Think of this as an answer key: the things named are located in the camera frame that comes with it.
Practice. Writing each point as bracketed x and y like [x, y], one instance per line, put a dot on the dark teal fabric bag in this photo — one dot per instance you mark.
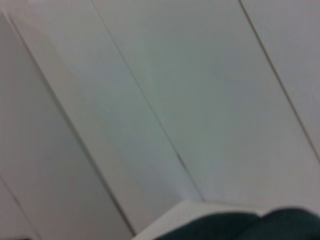
[250, 226]

